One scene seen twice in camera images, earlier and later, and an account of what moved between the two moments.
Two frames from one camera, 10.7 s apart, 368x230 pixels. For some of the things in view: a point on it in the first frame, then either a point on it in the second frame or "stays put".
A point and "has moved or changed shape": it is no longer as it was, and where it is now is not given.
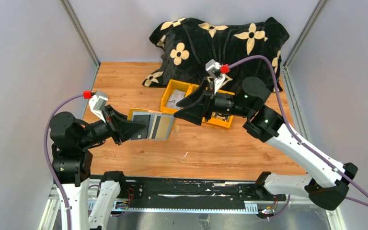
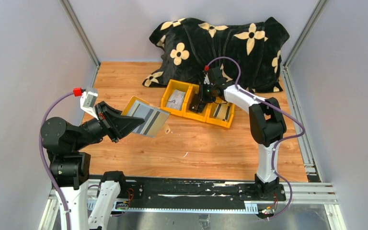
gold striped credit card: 160,126 has moved or changed shape
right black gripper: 208,103 to 206,93
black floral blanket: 186,44 stays put
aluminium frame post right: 316,12 stays put
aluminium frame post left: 68,9 stays put
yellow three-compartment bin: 175,90 stays put
